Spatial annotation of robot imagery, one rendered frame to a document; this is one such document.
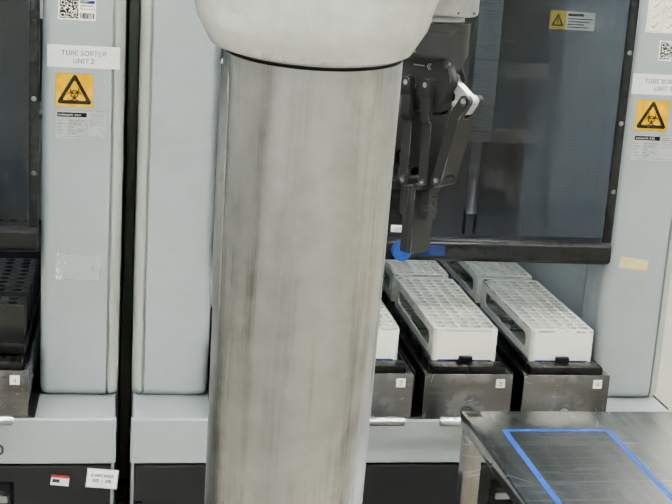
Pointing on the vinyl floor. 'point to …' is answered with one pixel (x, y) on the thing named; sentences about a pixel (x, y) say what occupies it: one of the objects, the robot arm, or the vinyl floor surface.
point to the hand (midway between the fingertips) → (417, 218)
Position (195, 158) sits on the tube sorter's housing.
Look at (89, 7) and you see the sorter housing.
